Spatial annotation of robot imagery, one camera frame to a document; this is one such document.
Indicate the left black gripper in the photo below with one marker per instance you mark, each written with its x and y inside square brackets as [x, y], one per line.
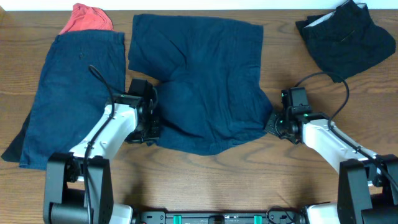
[155, 135]

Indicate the navy blue shorts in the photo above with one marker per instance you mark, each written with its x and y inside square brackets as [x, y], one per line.
[209, 69]
[69, 100]

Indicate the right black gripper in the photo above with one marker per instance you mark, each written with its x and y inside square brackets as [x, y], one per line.
[270, 126]

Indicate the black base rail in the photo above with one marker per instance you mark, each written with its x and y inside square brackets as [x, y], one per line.
[273, 215]

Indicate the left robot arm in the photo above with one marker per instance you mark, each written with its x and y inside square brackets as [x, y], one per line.
[78, 185]

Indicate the red orange garment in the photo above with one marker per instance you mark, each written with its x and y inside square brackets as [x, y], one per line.
[87, 18]

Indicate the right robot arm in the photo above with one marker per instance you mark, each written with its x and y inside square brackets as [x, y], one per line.
[367, 185]

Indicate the black folded shorts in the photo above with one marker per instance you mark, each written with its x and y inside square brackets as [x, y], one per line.
[346, 42]

